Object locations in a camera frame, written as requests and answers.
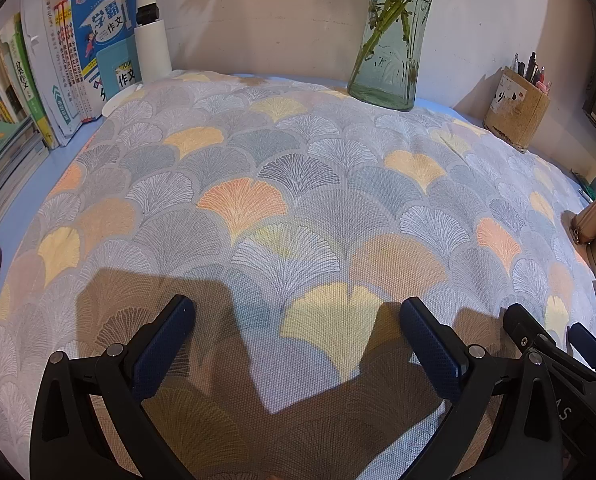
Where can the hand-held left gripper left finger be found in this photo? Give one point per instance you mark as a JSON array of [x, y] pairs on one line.
[[163, 350]]

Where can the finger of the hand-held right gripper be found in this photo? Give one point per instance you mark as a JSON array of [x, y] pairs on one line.
[[585, 345], [533, 332]]

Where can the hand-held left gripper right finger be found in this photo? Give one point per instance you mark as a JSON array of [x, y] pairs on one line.
[[433, 355]]

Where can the brown mini handbag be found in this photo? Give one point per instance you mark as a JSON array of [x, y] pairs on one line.
[[595, 220]]

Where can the cardboard pen holder with pens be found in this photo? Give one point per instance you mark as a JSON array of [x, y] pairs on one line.
[[515, 110]]

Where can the fan patterned tablecloth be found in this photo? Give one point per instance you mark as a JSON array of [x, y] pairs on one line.
[[298, 170]]

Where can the stack of flat books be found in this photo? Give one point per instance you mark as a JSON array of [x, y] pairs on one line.
[[3, 160]]

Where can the bunch of pens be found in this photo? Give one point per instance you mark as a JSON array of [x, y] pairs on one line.
[[532, 67]]

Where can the glass vase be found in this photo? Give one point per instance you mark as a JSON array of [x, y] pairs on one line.
[[378, 92]]

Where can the white desk lamp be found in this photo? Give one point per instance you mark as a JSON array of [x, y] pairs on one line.
[[150, 45]]

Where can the row of books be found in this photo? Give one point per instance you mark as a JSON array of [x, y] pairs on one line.
[[63, 60]]

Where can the green plant stems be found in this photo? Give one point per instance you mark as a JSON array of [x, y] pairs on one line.
[[389, 15]]

